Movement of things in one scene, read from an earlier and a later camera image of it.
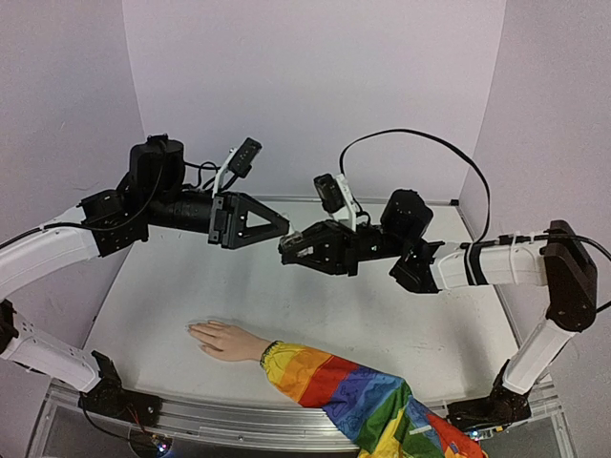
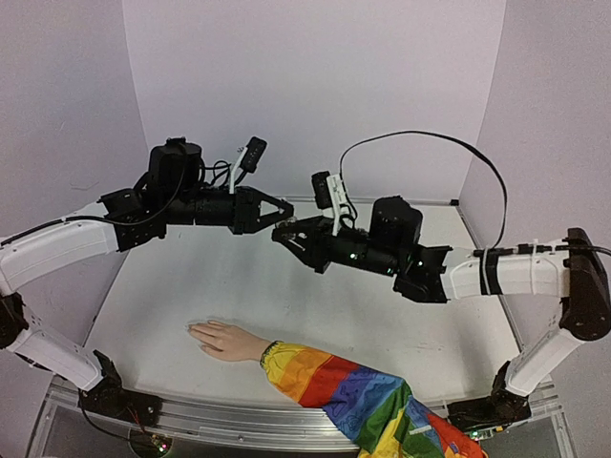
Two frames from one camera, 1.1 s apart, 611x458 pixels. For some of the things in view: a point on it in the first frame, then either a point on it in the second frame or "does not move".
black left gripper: x=230 y=225 to x=247 y=217
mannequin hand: x=227 y=343 does not move
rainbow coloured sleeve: x=382 y=412 does not move
